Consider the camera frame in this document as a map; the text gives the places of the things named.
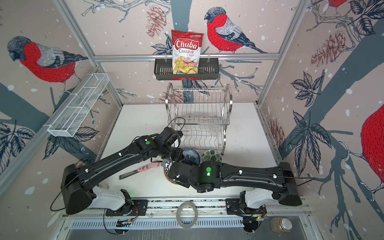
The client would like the blue floral white bowl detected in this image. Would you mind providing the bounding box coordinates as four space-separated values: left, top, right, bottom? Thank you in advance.
183 149 201 166

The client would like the green leaf pattern cup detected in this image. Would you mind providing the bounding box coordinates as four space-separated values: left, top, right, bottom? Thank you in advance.
201 150 223 164

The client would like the steel two-tier dish rack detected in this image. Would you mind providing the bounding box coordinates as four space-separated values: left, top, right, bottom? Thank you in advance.
164 83 233 155

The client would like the white patterned plate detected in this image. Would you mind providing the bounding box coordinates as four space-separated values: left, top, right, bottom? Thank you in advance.
164 168 178 185

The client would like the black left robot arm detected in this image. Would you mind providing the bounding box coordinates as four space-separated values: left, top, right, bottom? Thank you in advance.
61 127 183 215

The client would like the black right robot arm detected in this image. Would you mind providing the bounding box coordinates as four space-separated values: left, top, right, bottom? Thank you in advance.
165 161 303 206

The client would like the pink cat paw knife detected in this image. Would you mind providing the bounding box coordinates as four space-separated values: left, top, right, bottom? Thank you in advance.
119 162 161 180

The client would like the grey tape roll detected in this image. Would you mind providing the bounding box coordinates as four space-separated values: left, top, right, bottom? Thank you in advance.
176 202 199 229

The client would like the glass jar white lid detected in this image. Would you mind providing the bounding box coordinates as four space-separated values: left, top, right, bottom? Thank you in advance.
270 218 293 233

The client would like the Chuba cassava chips bag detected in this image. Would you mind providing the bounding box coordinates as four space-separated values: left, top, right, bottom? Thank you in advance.
172 30 204 74

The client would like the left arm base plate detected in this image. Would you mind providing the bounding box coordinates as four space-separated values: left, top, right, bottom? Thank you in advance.
105 200 149 217

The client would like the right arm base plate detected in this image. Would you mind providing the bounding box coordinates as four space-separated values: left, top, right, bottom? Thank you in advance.
225 199 267 217

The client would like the black wall shelf basket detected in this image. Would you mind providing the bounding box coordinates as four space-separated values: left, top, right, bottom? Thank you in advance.
154 58 219 81

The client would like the white wire mesh basket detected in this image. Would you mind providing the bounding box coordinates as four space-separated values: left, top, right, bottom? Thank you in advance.
48 73 110 137

